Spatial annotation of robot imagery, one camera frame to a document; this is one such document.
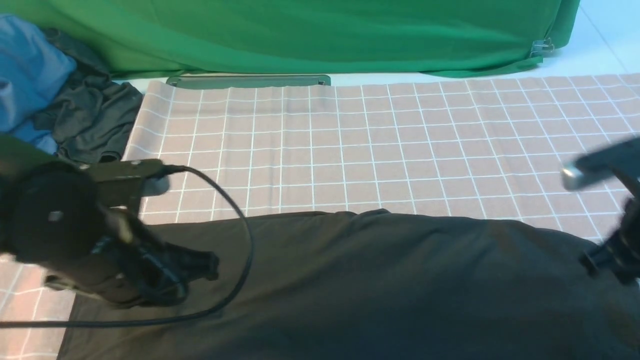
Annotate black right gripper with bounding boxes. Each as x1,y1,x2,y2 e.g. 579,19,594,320
579,198,640,285

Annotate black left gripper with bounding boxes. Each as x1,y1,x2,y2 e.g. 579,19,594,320
43,208,220,308

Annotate gray long-sleeve top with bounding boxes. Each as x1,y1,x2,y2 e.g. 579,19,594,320
58,209,639,360

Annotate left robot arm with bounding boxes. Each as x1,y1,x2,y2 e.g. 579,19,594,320
0,134,219,308

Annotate dark gray crumpled garment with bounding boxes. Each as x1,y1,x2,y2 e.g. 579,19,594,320
32,28,144,164

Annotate pink checkered tablecloth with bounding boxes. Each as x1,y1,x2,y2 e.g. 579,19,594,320
1,73,639,360

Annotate blue garment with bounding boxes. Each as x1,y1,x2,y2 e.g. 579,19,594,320
0,13,77,154

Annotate metal binder clip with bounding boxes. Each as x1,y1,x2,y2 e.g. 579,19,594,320
529,38,555,58

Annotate green backdrop cloth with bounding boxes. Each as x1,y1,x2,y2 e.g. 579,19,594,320
1,0,580,79

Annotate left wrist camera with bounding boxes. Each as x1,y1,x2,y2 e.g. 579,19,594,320
79,159,170,215

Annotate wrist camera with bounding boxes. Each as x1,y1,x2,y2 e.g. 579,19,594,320
561,136,640,198
79,159,170,215

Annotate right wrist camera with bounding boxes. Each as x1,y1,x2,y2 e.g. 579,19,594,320
561,136,640,198

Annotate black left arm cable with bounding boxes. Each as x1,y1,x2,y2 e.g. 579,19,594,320
0,164,255,329

